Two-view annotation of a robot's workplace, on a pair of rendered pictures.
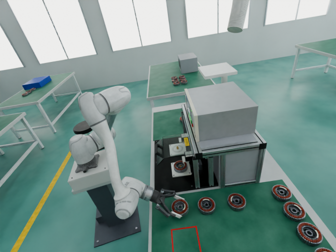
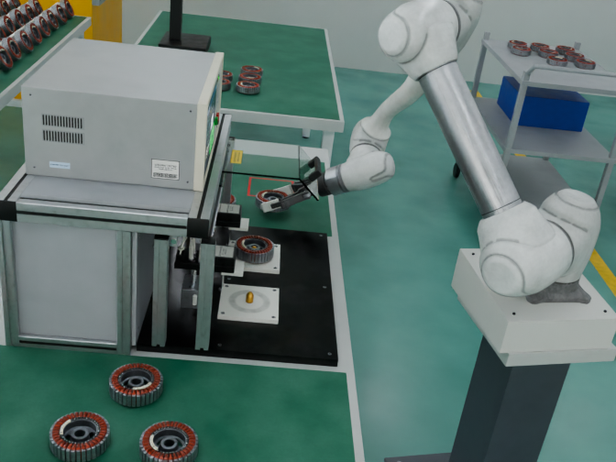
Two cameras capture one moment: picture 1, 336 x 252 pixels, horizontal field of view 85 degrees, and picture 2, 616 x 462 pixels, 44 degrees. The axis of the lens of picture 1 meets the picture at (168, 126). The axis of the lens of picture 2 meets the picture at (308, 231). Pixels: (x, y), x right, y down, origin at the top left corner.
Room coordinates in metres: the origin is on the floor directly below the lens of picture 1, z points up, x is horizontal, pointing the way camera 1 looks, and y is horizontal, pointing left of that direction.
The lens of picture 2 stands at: (2.93, -0.12, 1.84)
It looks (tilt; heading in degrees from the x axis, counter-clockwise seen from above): 27 degrees down; 173
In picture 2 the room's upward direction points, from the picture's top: 7 degrees clockwise
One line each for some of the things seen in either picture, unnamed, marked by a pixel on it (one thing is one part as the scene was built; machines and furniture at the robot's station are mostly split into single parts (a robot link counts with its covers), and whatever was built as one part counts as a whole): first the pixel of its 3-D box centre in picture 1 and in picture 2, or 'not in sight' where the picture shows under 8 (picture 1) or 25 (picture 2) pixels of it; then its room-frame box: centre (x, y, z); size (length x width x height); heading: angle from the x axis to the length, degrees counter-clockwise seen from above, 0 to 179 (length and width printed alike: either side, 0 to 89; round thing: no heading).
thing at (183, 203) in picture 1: (179, 207); (272, 201); (0.72, 0.02, 0.79); 0.11 x 0.11 x 0.04
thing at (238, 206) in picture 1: (236, 201); not in sight; (0.70, -0.35, 0.77); 0.11 x 0.11 x 0.04
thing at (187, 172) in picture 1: (180, 168); (253, 256); (1.06, -0.04, 0.78); 0.15 x 0.15 x 0.01; 88
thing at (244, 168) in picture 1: (240, 168); not in sight; (0.84, -0.43, 0.91); 0.28 x 0.03 x 0.32; 88
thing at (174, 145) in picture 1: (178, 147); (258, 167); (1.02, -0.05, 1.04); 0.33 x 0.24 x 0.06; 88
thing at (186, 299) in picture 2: not in sight; (192, 291); (1.30, -0.20, 0.80); 0.08 x 0.05 x 0.06; 178
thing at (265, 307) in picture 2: not in sight; (248, 302); (1.31, -0.05, 0.78); 0.15 x 0.15 x 0.01; 88
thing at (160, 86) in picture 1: (178, 91); not in sight; (3.55, -0.33, 0.37); 1.85 x 1.10 x 0.75; 178
